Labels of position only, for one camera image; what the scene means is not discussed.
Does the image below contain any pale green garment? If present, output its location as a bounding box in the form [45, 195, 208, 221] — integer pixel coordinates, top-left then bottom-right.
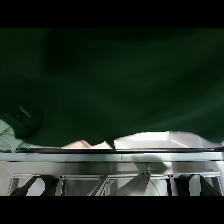
[0, 118, 32, 153]

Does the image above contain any dark green garment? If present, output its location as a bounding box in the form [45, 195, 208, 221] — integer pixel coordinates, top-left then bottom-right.
[0, 27, 224, 148]

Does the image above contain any silver frame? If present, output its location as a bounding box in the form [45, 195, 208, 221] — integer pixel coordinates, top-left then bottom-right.
[0, 151, 224, 197]

